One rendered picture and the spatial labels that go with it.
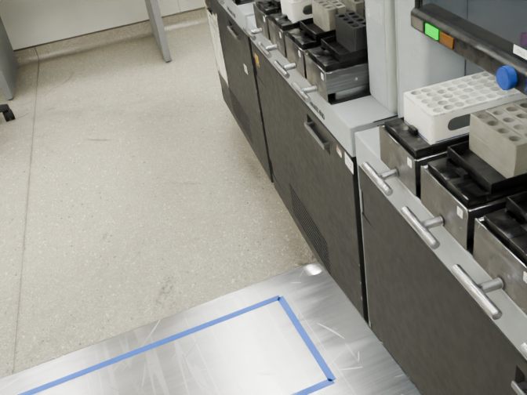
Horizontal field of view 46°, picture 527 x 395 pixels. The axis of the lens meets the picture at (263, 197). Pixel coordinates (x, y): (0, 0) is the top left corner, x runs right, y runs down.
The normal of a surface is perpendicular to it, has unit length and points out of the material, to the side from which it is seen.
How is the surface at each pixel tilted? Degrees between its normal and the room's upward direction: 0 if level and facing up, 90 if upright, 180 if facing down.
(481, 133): 90
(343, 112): 0
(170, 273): 0
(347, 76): 90
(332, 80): 90
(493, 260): 90
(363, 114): 0
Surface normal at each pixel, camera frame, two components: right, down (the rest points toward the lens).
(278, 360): -0.15, -0.82
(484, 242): -0.95, 0.26
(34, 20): 0.27, 0.50
